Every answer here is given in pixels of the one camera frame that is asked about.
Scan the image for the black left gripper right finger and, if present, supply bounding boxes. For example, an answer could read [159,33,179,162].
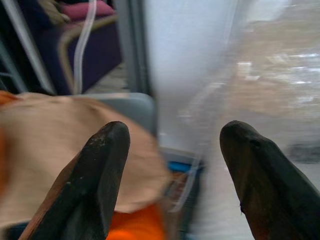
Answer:
[219,120,320,240]

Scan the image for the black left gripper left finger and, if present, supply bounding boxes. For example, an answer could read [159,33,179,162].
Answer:
[18,120,132,240]

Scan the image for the white washing machine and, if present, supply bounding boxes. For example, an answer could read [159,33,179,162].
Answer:
[143,0,247,240]

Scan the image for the beige cloth garment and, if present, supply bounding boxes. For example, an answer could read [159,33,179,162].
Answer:
[0,91,169,225]

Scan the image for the orange cloth garment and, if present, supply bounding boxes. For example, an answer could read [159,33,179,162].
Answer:
[106,202,166,240]

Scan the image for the grey plastic laundry basket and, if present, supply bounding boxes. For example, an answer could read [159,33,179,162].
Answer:
[79,92,201,213]

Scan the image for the dark purple armchair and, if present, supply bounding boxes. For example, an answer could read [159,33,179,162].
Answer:
[18,0,123,95]

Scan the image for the pink cushion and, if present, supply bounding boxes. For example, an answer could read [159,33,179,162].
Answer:
[59,0,116,23]

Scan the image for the clear plastic hose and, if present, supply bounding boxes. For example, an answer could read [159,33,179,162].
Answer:
[73,0,99,95]

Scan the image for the grey metal rack frame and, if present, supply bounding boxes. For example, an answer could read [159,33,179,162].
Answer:
[0,0,57,96]

